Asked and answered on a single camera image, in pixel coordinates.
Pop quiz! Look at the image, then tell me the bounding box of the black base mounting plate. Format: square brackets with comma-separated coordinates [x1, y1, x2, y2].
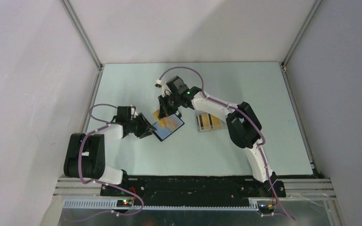
[101, 175, 286, 208]

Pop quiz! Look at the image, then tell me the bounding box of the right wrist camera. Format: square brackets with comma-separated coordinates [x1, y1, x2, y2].
[155, 80, 163, 88]

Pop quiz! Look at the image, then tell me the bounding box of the black card holder wallet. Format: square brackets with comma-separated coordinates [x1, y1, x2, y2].
[153, 114, 185, 142]

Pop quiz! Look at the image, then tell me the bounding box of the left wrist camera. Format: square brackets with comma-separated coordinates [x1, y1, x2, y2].
[131, 106, 138, 118]

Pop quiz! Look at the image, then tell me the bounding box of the left aluminium frame post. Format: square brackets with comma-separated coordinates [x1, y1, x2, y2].
[59, 0, 104, 70]

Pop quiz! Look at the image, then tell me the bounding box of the clear plastic card tray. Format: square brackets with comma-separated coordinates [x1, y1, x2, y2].
[195, 109, 229, 133]

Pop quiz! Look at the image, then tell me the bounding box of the controller board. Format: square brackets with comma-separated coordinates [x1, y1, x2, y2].
[257, 204, 276, 217]
[116, 199, 133, 208]

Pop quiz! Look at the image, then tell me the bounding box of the right controller board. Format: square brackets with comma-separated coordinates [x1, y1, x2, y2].
[257, 204, 276, 217]

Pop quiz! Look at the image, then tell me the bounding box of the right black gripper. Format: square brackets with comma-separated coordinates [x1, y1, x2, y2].
[158, 93, 181, 120]

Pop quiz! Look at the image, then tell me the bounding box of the aluminium frame post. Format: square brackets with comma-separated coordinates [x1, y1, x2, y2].
[281, 0, 323, 71]
[59, 0, 104, 70]

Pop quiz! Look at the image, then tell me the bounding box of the left controller board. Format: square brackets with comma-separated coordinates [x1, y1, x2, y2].
[116, 199, 133, 208]

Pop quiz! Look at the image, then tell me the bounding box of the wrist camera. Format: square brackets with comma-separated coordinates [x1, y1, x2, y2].
[155, 80, 163, 88]
[131, 106, 138, 118]

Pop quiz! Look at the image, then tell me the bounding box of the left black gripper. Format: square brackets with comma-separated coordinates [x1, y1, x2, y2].
[127, 113, 156, 139]

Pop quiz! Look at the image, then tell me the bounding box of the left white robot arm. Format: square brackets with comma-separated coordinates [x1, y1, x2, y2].
[64, 106, 156, 196]

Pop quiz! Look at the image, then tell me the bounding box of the right aluminium frame post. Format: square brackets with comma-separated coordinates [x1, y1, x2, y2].
[281, 0, 323, 71]

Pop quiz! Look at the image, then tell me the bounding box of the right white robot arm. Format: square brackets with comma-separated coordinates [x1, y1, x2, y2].
[156, 76, 274, 197]

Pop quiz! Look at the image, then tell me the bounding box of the orange credit card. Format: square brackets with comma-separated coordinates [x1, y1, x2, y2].
[153, 109, 167, 128]
[165, 117, 180, 131]
[197, 113, 224, 131]

